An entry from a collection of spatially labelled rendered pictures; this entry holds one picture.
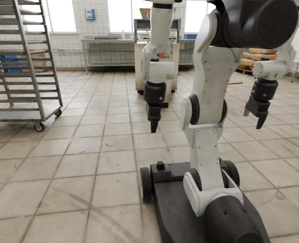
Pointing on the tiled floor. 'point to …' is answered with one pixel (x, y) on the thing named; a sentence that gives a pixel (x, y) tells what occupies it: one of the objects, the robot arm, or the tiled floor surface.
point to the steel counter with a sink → (123, 42)
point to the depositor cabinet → (140, 67)
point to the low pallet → (244, 71)
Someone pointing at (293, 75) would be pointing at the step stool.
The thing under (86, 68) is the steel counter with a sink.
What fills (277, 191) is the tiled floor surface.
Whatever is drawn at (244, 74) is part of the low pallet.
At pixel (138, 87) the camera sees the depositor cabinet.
